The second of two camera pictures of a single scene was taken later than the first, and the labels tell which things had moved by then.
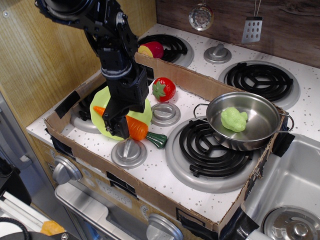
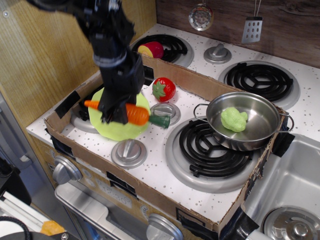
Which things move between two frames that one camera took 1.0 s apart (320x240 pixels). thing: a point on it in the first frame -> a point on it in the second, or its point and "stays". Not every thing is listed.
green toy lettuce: (233, 120) stays
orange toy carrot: (137, 130) -> (137, 115)
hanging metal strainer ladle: (201, 17) stays
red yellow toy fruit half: (154, 49) stays
